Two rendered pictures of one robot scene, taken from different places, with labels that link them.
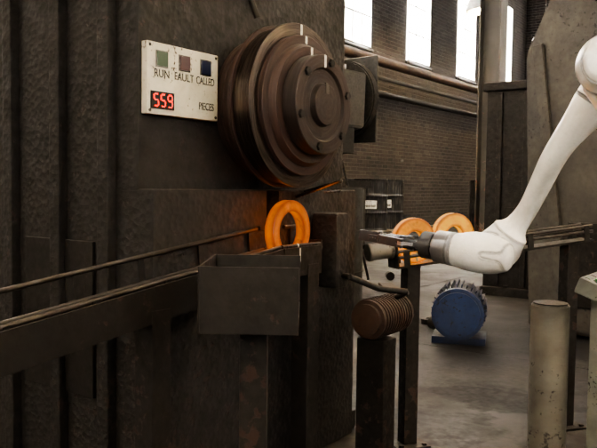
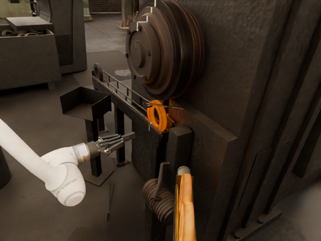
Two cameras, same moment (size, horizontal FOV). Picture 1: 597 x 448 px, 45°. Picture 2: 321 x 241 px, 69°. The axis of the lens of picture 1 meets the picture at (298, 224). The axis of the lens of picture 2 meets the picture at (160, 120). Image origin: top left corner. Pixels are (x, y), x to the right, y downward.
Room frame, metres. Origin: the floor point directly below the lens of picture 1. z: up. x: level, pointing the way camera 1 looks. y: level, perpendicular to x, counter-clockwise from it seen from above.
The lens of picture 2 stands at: (2.59, -1.03, 1.42)
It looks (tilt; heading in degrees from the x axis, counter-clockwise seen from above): 31 degrees down; 112
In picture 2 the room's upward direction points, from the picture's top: 4 degrees clockwise
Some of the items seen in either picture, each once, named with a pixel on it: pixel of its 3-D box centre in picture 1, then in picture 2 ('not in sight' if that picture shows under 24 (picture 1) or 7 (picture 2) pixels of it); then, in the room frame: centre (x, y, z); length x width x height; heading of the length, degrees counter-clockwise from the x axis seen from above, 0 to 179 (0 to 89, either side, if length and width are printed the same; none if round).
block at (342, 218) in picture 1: (329, 249); (179, 148); (2.33, -0.10, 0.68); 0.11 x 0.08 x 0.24; 54
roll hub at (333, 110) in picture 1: (319, 105); (141, 53); (2.08, -0.05, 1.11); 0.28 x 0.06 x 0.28; 144
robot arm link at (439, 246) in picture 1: (444, 247); (82, 153); (1.96, -0.40, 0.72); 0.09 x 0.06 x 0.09; 145
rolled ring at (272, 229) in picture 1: (288, 231); (156, 116); (2.14, 0.03, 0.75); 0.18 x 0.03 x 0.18; 143
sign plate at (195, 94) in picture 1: (181, 83); not in sight; (1.92, 0.31, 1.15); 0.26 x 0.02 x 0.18; 144
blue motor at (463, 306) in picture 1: (459, 309); not in sight; (4.20, -0.95, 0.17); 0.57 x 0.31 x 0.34; 164
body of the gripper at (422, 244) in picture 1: (419, 244); (97, 147); (2.01, -0.34, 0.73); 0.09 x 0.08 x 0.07; 55
